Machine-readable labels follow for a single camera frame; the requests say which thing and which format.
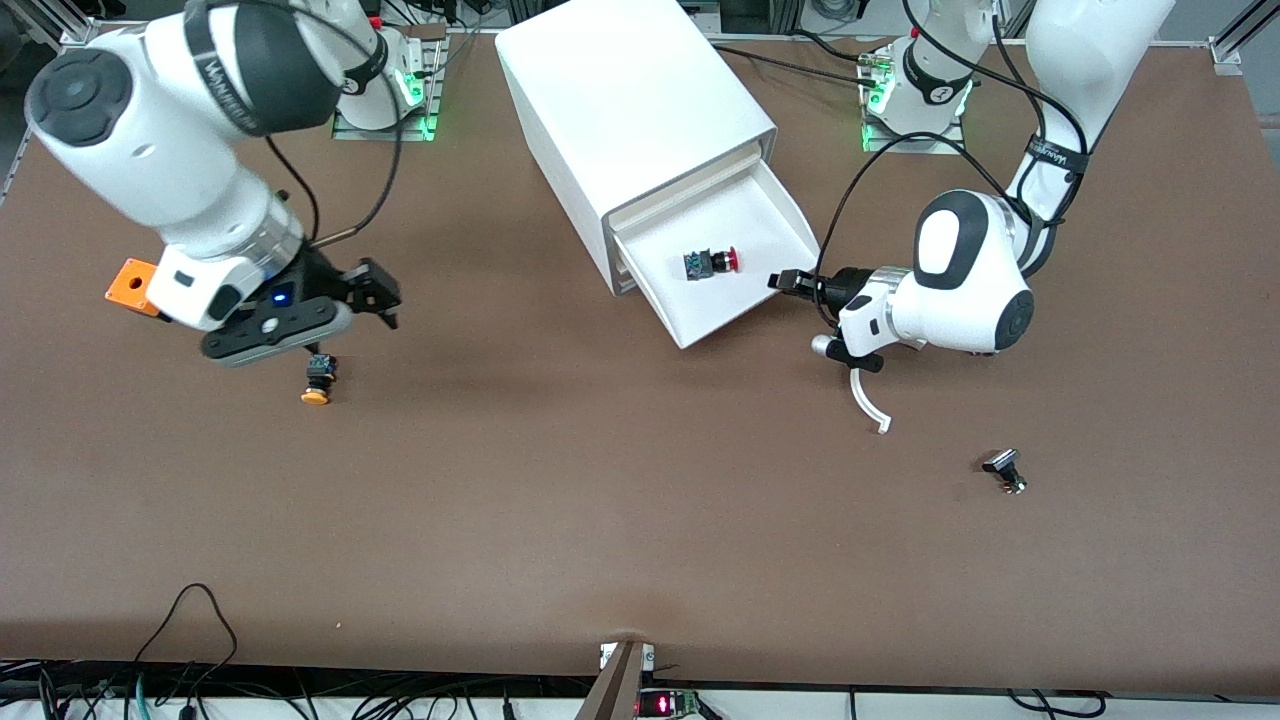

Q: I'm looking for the black cable behind cabinet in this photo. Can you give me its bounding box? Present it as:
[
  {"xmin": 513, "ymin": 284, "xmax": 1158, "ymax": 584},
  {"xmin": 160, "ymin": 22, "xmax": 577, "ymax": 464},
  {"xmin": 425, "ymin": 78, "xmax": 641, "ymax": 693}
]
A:
[{"xmin": 712, "ymin": 40, "xmax": 886, "ymax": 87}]

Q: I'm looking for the aluminium frame rail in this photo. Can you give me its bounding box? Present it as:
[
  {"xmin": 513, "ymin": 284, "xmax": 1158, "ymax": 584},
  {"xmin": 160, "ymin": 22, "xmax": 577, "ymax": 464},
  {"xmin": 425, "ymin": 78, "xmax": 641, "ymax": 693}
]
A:
[{"xmin": 0, "ymin": 0, "xmax": 101, "ymax": 206}]

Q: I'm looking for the yellow push button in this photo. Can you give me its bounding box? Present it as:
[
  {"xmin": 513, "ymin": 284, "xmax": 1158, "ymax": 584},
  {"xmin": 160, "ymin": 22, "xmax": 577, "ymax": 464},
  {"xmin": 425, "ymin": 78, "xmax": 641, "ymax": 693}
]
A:
[{"xmin": 300, "ymin": 353, "xmax": 338, "ymax": 406}]

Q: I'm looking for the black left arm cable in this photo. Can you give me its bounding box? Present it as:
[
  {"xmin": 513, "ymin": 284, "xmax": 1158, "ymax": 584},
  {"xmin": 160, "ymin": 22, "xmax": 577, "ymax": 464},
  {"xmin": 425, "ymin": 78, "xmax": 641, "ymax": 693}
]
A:
[{"xmin": 812, "ymin": 0, "xmax": 1091, "ymax": 331}]

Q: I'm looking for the device with red display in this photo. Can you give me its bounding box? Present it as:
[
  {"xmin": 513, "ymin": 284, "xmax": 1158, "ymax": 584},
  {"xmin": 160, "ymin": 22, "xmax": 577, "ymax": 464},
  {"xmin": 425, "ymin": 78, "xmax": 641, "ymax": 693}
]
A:
[{"xmin": 638, "ymin": 688, "xmax": 707, "ymax": 720}]

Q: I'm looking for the white drawer cabinet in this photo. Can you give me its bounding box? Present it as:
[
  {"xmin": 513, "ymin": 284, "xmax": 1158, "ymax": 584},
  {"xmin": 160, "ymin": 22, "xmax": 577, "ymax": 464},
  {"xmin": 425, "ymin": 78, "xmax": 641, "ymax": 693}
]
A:
[{"xmin": 495, "ymin": 0, "xmax": 779, "ymax": 297}]

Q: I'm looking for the orange box with hole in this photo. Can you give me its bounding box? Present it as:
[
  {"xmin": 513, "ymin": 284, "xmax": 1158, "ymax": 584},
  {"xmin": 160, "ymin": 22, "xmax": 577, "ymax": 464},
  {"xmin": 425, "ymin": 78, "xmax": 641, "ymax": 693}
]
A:
[{"xmin": 104, "ymin": 258, "xmax": 167, "ymax": 319}]

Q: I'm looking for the black headed switch part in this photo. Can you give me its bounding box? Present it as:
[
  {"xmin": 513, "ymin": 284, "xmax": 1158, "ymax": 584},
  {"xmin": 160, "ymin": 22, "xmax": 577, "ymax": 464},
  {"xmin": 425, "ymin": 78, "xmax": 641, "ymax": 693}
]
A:
[{"xmin": 981, "ymin": 449, "xmax": 1028, "ymax": 496}]

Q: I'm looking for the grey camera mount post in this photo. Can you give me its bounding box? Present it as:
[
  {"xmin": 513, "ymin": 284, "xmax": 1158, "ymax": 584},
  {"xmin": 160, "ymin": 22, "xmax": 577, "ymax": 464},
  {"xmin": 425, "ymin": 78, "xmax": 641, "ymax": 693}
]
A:
[{"xmin": 573, "ymin": 640, "xmax": 656, "ymax": 720}]

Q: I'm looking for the red push button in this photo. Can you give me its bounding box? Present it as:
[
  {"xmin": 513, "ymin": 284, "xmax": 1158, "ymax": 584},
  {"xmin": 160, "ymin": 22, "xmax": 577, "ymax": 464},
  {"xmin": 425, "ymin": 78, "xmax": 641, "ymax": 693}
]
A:
[{"xmin": 683, "ymin": 245, "xmax": 742, "ymax": 282}]

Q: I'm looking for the black cable under table edge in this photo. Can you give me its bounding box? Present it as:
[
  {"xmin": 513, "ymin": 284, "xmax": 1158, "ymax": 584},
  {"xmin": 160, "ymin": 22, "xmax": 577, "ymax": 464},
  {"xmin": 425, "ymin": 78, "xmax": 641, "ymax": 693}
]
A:
[{"xmin": 1005, "ymin": 688, "xmax": 1107, "ymax": 720}]

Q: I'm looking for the aluminium left arm base plate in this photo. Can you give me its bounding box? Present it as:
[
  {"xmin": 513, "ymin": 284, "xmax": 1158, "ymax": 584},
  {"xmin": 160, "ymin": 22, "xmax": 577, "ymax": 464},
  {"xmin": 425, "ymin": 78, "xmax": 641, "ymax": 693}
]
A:
[{"xmin": 860, "ymin": 45, "xmax": 969, "ymax": 156}]

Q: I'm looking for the white curved plastic piece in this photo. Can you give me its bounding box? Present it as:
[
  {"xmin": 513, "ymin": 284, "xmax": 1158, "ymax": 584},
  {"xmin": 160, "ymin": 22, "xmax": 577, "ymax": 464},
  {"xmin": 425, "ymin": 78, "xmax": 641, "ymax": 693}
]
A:
[{"xmin": 849, "ymin": 368, "xmax": 893, "ymax": 435}]

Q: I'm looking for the aluminium right arm base plate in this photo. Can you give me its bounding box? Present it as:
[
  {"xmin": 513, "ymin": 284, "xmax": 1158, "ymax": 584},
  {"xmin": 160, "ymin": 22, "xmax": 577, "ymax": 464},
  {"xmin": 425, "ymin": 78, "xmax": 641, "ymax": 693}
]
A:
[{"xmin": 332, "ymin": 38, "xmax": 447, "ymax": 142}]

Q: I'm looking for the black looped cable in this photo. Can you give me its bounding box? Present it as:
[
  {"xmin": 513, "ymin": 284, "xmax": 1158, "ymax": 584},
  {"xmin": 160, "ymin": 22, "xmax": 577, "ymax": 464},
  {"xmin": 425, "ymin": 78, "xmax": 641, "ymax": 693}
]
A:
[{"xmin": 133, "ymin": 583, "xmax": 239, "ymax": 669}]

